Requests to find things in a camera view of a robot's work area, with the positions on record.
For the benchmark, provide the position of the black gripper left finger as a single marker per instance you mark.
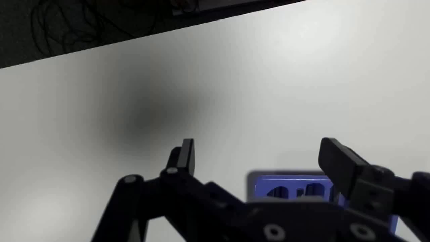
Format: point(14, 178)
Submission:
point(186, 156)

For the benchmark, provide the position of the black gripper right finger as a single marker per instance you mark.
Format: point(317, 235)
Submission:
point(344, 168)

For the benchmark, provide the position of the blue plastic cutlery tray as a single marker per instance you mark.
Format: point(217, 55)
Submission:
point(269, 182)

